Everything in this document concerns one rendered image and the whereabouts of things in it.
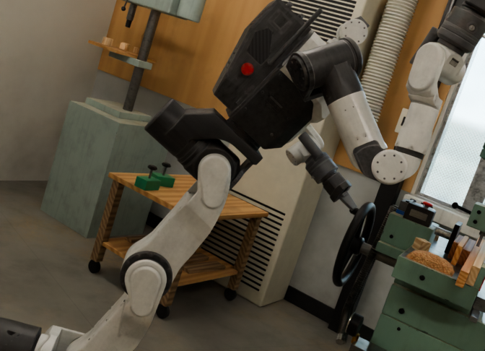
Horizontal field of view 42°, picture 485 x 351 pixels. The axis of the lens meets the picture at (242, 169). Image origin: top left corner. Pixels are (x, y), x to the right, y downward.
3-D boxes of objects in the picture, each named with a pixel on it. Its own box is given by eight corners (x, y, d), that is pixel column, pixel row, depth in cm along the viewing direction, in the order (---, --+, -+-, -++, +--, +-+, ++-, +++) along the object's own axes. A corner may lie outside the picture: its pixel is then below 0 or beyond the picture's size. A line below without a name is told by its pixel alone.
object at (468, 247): (464, 251, 197) (469, 238, 196) (470, 254, 196) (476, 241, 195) (457, 263, 176) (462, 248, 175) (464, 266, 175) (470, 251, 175)
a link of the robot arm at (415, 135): (442, 109, 136) (413, 193, 137) (438, 114, 146) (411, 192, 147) (395, 95, 138) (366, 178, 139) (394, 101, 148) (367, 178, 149)
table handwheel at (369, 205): (327, 254, 182) (327, 297, 205) (392, 283, 174) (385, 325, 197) (368, 181, 196) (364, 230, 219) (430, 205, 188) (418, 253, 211)
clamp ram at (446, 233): (428, 240, 193) (439, 213, 192) (452, 250, 190) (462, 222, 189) (424, 244, 185) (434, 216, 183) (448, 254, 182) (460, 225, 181)
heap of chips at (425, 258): (410, 252, 171) (413, 243, 171) (455, 271, 166) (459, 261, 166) (404, 256, 163) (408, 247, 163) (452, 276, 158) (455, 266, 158)
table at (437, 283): (398, 234, 222) (405, 218, 221) (485, 269, 211) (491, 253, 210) (356, 261, 167) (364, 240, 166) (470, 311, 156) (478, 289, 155)
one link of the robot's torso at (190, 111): (141, 132, 162) (187, 82, 160) (144, 126, 174) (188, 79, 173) (219, 203, 167) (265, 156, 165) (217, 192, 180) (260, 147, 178)
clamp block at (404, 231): (388, 234, 201) (398, 208, 200) (429, 250, 196) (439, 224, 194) (379, 240, 188) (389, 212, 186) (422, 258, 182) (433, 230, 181)
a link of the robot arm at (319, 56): (326, 102, 139) (303, 46, 140) (312, 113, 147) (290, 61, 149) (370, 87, 142) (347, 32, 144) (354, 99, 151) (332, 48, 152)
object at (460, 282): (474, 248, 208) (478, 237, 207) (480, 250, 207) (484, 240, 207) (455, 284, 151) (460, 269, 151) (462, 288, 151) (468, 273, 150)
